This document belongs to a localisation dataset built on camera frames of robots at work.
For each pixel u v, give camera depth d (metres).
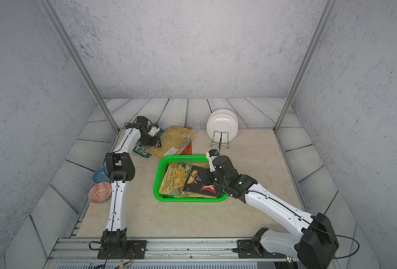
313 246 0.38
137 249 0.73
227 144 1.08
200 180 0.85
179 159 0.96
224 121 1.02
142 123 0.94
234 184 0.57
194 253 0.73
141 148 1.08
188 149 1.10
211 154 0.69
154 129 1.03
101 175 0.96
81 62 0.87
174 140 1.12
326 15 0.72
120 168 0.69
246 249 0.73
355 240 0.38
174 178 0.88
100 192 0.89
